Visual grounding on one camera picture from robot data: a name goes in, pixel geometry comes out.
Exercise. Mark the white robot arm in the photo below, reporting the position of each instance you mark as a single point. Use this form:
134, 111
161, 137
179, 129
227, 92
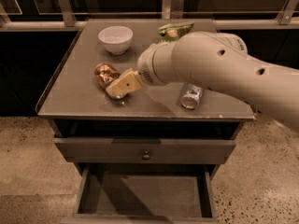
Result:
212, 61

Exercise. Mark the metal railing with glass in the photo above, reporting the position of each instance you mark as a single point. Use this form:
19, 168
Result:
17, 15

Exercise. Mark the blue silver can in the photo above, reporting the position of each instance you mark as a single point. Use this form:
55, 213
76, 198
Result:
191, 96

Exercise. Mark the grey drawer cabinet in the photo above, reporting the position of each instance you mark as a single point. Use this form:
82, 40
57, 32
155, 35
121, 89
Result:
76, 106

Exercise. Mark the white bowl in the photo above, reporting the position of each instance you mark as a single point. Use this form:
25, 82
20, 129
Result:
116, 39

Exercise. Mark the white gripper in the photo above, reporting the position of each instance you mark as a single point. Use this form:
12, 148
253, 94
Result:
151, 66

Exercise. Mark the green chip bag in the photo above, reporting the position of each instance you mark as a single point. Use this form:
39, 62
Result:
174, 31

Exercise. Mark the open middle drawer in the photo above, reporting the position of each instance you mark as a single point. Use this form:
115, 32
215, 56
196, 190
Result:
144, 194

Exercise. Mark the top drawer with knob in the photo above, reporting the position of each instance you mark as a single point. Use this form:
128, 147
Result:
156, 151

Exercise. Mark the orange soda can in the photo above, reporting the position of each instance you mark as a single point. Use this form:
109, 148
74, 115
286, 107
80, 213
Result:
108, 79

